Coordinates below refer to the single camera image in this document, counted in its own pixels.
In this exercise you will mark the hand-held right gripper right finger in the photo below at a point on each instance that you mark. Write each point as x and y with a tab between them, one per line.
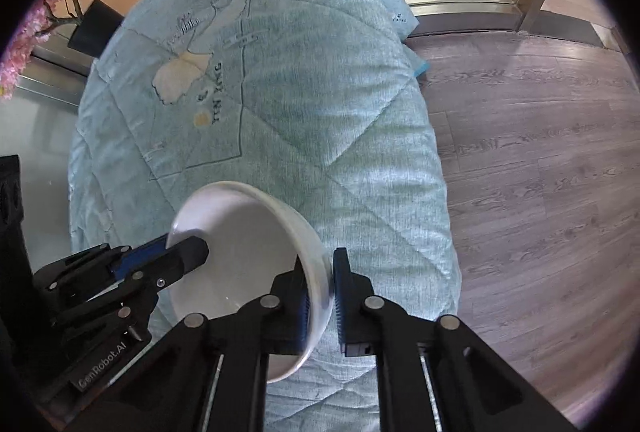
339	302

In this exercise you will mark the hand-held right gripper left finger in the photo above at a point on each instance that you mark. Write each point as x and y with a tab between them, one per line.
302	312

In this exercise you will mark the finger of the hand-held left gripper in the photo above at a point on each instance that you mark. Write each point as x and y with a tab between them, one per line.
145	256
180	259

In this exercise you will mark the white bowl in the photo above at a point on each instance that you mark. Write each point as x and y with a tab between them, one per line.
240	252

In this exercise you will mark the light blue quilted blanket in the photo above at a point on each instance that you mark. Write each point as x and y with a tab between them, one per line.
310	86

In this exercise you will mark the black stand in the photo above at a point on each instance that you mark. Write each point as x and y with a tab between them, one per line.
95	31

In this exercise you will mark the metal floor rail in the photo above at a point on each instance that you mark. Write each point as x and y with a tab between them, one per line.
50	81

